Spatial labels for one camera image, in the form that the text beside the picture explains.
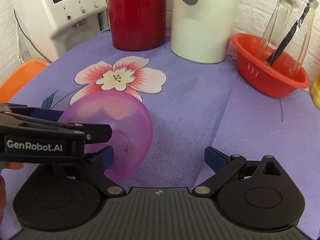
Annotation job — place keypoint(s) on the person's left hand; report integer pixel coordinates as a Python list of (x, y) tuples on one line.
[(11, 166)]

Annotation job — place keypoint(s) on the glass pitcher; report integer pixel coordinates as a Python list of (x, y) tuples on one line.
[(283, 18)]

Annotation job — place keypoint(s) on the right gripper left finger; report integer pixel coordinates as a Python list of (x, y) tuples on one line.
[(90, 169)]

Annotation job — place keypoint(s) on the purple plastic bowl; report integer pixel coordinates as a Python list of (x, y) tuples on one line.
[(131, 124)]

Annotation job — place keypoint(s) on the red thermos jug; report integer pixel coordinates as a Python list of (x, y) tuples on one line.
[(137, 24)]

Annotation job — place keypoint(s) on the orange plastic stool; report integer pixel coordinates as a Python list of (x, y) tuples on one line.
[(20, 77)]

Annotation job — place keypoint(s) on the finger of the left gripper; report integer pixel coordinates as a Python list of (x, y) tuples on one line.
[(95, 133), (34, 112)]

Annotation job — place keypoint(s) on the yellow dish soap bottle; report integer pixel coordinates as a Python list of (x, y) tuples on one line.
[(315, 92)]

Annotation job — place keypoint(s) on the red plastic colander basket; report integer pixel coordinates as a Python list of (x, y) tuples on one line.
[(265, 79)]

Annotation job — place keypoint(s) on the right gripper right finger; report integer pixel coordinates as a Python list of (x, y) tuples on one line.
[(227, 169)]

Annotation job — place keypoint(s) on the white water dispenser machine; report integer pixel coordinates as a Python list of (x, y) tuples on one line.
[(50, 28)]

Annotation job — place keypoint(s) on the purple floral tablecloth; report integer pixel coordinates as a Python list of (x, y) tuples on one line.
[(200, 105)]

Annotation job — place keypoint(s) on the black stirring stick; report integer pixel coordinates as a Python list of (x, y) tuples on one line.
[(286, 40)]

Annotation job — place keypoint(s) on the white thermos jug grey handle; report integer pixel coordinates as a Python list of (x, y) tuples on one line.
[(201, 29)]

